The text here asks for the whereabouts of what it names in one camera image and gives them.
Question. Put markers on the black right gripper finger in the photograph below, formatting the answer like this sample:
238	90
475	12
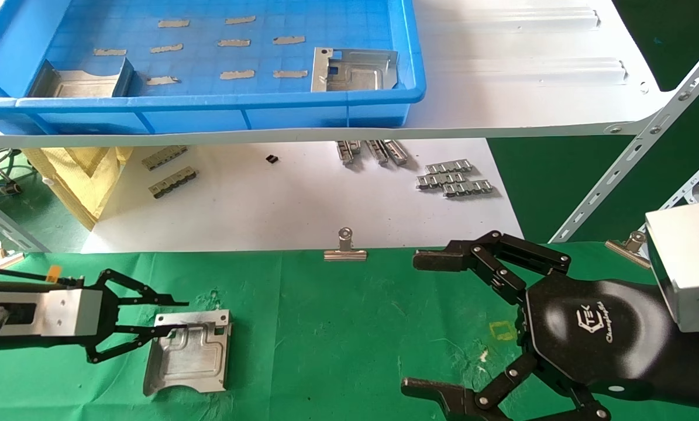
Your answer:
501	257
501	386

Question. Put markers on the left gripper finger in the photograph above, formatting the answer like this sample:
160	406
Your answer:
133	289
133	342

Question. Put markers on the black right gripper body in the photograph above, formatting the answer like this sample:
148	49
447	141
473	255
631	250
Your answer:
606	339

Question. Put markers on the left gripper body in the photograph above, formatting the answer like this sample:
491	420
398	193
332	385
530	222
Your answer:
62	313

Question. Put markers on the stamped metal plate part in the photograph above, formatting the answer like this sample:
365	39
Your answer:
191	356

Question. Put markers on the orange tag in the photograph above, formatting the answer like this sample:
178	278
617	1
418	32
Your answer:
54	273

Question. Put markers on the silver slotted strip part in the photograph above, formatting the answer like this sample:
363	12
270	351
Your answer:
450	168
441	180
468	188

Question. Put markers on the dark grey slotted strip part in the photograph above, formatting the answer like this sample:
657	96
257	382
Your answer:
174	182
165	158

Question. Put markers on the yellow bag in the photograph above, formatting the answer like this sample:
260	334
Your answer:
92	175

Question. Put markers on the white metal shelf rack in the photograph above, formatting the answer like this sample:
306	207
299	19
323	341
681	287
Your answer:
530	88

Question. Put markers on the green table cloth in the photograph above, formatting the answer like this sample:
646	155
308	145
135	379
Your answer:
326	339

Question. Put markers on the blue plastic bin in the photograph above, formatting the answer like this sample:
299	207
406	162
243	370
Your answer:
209	105

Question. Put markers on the beige tape strip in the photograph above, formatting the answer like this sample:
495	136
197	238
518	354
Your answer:
288	40
174	23
162	80
237	75
240	20
166	48
290	73
234	42
110	52

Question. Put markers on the metal tray part upright sides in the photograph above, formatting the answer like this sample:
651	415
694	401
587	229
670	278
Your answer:
80	85

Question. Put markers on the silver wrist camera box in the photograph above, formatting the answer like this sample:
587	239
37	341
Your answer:
685	263

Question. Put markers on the silver metal rail part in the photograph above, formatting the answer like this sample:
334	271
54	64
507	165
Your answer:
397	152
377	152
348	152

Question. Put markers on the flat metal bracket with holes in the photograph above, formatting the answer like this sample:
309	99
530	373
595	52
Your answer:
355	73

